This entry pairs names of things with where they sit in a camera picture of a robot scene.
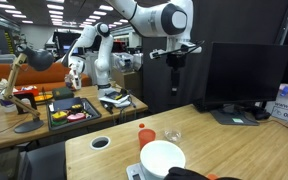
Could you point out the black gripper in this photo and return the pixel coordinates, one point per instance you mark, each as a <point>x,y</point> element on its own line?
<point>175,62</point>

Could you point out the clear glass cup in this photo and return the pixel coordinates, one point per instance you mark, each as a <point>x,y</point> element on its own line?
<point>172,135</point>

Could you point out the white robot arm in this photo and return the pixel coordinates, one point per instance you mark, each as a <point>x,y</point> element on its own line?
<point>173,20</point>

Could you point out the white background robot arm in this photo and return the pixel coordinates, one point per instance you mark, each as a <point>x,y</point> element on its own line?
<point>106,92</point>

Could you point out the orange plastic cup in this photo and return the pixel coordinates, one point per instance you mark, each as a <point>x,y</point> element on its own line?
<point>145,136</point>

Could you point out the small orange tube cup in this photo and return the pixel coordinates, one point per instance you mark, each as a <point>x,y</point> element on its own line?
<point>212,176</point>

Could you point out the black room divider curtain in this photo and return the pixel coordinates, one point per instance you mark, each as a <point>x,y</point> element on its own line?
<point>244,21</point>

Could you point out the black computer monitor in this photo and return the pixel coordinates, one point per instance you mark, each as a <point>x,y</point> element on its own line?
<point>239,75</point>

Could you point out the white bowl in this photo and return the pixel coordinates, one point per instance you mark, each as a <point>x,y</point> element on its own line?
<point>158,156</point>

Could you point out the toy food items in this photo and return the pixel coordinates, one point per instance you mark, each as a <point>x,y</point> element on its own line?
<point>73,114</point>

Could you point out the dark green box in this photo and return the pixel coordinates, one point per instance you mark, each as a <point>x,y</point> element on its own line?
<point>62,93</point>

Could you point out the white kitchen scale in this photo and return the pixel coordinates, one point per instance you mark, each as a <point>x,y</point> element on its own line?
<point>136,172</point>

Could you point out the orange sofa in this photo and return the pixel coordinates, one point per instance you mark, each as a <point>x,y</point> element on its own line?
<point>49,79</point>

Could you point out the black tray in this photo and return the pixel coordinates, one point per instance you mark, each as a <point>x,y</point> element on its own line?
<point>65,104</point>

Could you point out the wooden desk lamp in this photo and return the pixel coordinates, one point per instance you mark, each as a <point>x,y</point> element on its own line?
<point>39,60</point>

